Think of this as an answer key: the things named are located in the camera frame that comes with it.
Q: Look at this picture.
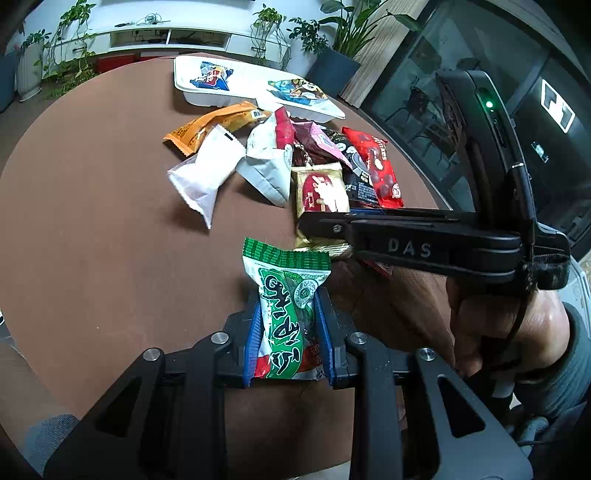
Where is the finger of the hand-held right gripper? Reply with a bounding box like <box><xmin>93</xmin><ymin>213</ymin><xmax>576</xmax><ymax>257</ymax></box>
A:
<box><xmin>349</xmin><ymin>208</ymin><xmax>476</xmax><ymax>219</ymax></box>
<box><xmin>298</xmin><ymin>213</ymin><xmax>525</xmax><ymax>282</ymax></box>

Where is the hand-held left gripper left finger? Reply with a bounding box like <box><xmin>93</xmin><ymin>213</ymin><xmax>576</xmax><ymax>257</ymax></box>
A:
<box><xmin>44</xmin><ymin>295</ymin><xmax>262</xmax><ymax>480</ymax></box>

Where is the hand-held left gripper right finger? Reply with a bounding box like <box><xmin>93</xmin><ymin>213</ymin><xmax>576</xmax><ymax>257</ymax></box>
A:
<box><xmin>315</xmin><ymin>288</ymin><xmax>532</xmax><ymax>480</ymax></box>

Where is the green snack packet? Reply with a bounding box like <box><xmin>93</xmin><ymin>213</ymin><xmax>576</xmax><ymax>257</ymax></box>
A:
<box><xmin>242</xmin><ymin>237</ymin><xmax>332</xmax><ymax>381</ymax></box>

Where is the red chocolate ball packet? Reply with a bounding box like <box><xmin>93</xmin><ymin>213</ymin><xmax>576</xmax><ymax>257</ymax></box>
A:
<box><xmin>342</xmin><ymin>127</ymin><xmax>404</xmax><ymax>209</ymax></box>

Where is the black snack packet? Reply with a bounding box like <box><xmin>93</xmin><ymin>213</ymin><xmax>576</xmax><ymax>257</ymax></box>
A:
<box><xmin>323</xmin><ymin>129</ymin><xmax>380</xmax><ymax>209</ymax></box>

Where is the gold red snack packet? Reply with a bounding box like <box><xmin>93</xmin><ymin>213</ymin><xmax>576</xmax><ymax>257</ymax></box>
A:
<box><xmin>291</xmin><ymin>162</ymin><xmax>355</xmax><ymax>259</ymax></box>

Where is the pink snack packet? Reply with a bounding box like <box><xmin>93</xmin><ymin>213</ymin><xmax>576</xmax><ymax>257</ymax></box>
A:
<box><xmin>291</xmin><ymin>121</ymin><xmax>354</xmax><ymax>172</ymax></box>

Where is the long red white snack packet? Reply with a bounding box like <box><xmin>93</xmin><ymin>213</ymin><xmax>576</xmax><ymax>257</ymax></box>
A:
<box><xmin>235</xmin><ymin>107</ymin><xmax>296</xmax><ymax>206</ymax></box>

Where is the plain white snack packet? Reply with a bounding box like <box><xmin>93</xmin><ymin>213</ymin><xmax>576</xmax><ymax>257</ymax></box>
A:
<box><xmin>167</xmin><ymin>124</ymin><xmax>246</xmax><ymax>229</ymax></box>

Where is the white plastic tray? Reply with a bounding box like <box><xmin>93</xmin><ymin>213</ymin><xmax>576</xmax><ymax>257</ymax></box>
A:
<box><xmin>173</xmin><ymin>55</ymin><xmax>346</xmax><ymax>123</ymax></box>

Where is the orange snack packet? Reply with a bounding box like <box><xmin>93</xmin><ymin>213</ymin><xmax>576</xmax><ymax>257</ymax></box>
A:
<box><xmin>164</xmin><ymin>102</ymin><xmax>273</xmax><ymax>155</ymax></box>

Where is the person's right forearm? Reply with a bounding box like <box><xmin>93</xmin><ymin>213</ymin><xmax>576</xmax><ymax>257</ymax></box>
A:
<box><xmin>510</xmin><ymin>302</ymin><xmax>591</xmax><ymax>421</ymax></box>

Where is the person's right hand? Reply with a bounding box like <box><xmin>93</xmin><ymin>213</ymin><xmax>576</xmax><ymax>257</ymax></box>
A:
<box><xmin>445</xmin><ymin>281</ymin><xmax>571</xmax><ymax>379</ymax></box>

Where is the large plant in dark pot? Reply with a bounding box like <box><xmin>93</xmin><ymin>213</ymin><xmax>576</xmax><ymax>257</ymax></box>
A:
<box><xmin>305</xmin><ymin>0</ymin><xmax>423</xmax><ymax>97</ymax></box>

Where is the cartoon print snack packet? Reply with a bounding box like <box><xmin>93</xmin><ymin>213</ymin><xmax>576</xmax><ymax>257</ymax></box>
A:
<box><xmin>268</xmin><ymin>78</ymin><xmax>329</xmax><ymax>103</ymax></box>

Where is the small leafy plant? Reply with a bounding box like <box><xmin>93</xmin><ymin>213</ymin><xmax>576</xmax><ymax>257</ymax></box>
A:
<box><xmin>286</xmin><ymin>17</ymin><xmax>329</xmax><ymax>55</ymax></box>

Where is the climbing plant in white pot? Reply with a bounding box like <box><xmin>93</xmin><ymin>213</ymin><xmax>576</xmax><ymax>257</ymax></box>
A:
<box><xmin>249</xmin><ymin>4</ymin><xmax>293</xmax><ymax>66</ymax></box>

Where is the blue snack packet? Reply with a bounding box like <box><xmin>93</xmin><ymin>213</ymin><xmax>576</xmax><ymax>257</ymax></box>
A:
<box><xmin>190</xmin><ymin>61</ymin><xmax>235</xmax><ymax>90</ymax></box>

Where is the white low cabinet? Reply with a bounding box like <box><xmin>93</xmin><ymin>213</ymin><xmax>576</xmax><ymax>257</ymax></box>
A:
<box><xmin>95</xmin><ymin>25</ymin><xmax>232</xmax><ymax>61</ymax></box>

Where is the trailing vine plant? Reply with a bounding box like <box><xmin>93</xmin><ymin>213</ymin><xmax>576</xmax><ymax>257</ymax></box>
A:
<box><xmin>42</xmin><ymin>0</ymin><xmax>100</xmax><ymax>90</ymax></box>

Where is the grey blue pot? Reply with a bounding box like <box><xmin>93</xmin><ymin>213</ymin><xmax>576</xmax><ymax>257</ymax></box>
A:
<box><xmin>0</xmin><ymin>50</ymin><xmax>20</xmax><ymax>115</ymax></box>

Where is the black cable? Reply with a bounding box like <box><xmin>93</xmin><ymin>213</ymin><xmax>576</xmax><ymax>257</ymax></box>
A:
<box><xmin>503</xmin><ymin>286</ymin><xmax>539</xmax><ymax>356</ymax></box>

